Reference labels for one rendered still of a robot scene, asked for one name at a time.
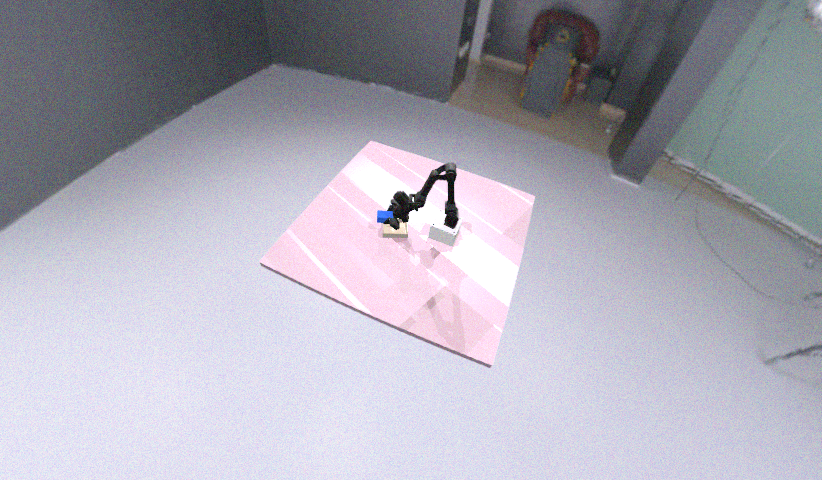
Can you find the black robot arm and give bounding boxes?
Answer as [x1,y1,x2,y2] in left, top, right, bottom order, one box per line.
[393,162,460,229]

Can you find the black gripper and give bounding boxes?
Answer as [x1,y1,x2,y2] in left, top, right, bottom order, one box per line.
[383,199,407,230]

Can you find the beige shallow tray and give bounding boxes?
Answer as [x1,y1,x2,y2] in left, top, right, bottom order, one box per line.
[383,218,408,238]

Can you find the blue square cup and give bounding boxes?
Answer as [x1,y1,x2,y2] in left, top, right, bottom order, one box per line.
[377,210,394,223]

